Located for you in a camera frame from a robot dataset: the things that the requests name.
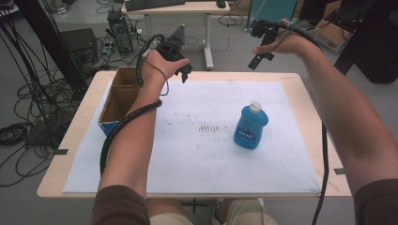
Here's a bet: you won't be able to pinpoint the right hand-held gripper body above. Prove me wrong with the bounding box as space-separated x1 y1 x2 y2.
250 20 283 57

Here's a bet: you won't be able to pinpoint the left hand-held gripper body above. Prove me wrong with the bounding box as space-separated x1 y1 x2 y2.
155 23 193 77

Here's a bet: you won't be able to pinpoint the blue bottle with white cap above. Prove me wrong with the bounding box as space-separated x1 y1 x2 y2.
233 100 269 151

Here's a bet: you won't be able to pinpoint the blue cardboard box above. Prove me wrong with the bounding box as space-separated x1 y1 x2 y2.
98 66 145 138

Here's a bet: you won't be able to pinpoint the person's right hand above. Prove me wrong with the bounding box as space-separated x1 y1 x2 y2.
251 18 312 59

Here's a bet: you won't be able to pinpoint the person's left hand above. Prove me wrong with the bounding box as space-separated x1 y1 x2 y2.
141 49 191 89

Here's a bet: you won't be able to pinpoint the teal panel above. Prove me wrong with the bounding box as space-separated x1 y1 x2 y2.
249 0 299 25

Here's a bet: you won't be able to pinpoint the white desk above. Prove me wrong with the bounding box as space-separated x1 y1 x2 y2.
121 0 231 70

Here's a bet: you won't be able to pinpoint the black keyboard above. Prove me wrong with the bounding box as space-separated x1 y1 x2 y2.
124 0 187 12

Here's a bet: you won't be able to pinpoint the black computer unit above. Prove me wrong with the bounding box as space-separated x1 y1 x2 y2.
107 8 134 54

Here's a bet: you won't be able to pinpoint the brown cardboard box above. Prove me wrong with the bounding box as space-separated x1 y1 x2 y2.
314 0 355 53

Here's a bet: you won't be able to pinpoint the white mat board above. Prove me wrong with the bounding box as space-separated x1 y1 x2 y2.
62 79 322 195

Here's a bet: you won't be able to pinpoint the black equipment box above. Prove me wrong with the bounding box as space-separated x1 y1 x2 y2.
59 28 99 66

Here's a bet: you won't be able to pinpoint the black metal stand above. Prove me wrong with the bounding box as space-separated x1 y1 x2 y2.
333 0 398 77
12 0 89 95

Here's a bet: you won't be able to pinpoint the person's beige shorts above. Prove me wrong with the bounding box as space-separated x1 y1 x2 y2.
149 198 279 225

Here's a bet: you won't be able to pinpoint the thin black cable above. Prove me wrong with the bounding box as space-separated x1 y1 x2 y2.
144 58 170 97

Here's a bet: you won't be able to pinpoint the bundle of black floor cables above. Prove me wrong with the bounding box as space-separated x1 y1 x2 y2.
0 18 95 188

